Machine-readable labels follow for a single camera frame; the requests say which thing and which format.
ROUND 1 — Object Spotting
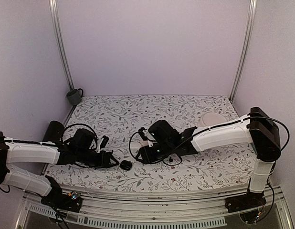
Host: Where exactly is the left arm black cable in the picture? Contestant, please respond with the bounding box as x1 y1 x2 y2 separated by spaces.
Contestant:
61 123 99 148

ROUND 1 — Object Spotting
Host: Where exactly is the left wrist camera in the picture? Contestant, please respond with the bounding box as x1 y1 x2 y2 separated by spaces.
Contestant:
96 135 109 153

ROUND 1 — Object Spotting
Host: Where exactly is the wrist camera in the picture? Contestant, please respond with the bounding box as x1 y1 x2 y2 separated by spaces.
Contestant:
138 127 153 147
96 135 109 153

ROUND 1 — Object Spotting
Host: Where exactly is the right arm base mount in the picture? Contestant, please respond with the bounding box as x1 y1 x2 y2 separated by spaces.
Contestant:
225 189 266 213

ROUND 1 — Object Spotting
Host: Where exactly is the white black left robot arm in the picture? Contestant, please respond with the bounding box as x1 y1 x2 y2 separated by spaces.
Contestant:
0 128 119 207

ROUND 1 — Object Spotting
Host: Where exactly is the aluminium frame post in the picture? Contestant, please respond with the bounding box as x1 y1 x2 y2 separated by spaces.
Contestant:
49 0 74 90
229 0 257 104

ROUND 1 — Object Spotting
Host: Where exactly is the front aluminium rail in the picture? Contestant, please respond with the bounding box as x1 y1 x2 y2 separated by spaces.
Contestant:
15 185 295 229

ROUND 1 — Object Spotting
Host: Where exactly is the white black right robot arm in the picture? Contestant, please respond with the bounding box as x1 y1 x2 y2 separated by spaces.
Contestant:
135 107 282 208

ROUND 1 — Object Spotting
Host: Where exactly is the grey mug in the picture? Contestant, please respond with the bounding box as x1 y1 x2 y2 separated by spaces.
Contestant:
66 88 84 106

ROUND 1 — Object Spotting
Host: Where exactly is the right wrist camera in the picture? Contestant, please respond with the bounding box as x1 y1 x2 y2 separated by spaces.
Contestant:
138 127 153 147

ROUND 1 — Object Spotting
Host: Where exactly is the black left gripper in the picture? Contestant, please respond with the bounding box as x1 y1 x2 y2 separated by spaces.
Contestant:
76 148 119 169

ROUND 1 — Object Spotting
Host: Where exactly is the beige earbud charging case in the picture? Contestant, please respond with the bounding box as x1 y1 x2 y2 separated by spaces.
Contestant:
139 141 148 147

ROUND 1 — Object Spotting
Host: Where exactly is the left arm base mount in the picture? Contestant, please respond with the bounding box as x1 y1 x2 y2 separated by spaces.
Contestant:
41 191 83 213

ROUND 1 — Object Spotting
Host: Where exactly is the left aluminium frame post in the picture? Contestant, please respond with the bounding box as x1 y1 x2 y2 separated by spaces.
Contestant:
49 0 74 90

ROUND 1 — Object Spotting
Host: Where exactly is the white round plate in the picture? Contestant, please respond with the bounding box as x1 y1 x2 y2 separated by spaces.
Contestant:
198 113 228 127

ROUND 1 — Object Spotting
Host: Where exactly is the floral patterned table mat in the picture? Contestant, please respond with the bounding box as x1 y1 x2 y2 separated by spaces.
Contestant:
45 95 257 193

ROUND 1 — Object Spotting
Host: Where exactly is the black cylinder object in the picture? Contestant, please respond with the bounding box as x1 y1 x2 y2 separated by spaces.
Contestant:
42 120 64 142

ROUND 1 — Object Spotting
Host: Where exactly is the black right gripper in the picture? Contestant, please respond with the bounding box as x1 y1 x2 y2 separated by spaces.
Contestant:
135 142 174 166

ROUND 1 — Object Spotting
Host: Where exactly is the right aluminium frame post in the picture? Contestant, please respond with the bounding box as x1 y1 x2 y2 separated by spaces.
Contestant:
229 0 257 104

